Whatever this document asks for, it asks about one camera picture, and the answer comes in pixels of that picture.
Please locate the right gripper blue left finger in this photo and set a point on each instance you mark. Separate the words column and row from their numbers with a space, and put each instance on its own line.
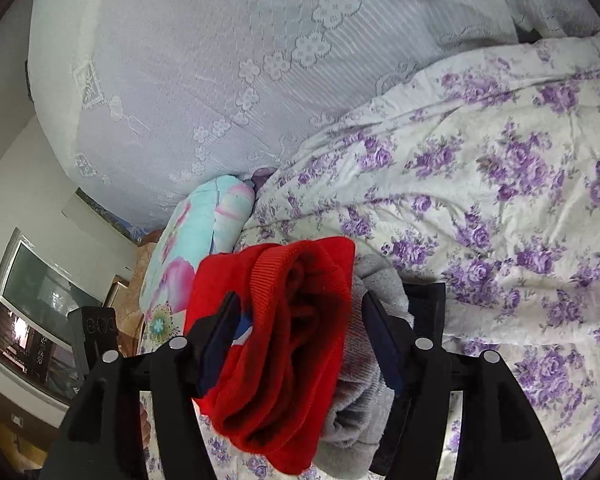
column 101, row 434

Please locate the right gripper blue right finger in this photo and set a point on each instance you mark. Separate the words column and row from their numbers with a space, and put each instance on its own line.
column 500, row 435

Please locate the red pants with striped band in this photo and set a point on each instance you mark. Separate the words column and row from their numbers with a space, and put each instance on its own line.
column 280, row 376

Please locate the grey folded garment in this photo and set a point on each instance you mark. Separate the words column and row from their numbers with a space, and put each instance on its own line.
column 362, row 402

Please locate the blue framed picture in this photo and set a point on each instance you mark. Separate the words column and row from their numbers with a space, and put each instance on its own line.
column 130, row 232

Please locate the teal pink floral pillow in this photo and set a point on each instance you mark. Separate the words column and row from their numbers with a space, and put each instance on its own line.
column 207, row 222

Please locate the purple floral white bedspread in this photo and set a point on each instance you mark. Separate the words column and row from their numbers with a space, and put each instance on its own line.
column 481, row 172

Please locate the white lace headboard cover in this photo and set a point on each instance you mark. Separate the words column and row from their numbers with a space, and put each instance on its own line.
column 143, row 100

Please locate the black camera box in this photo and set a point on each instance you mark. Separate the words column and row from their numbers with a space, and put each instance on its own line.
column 93, row 332

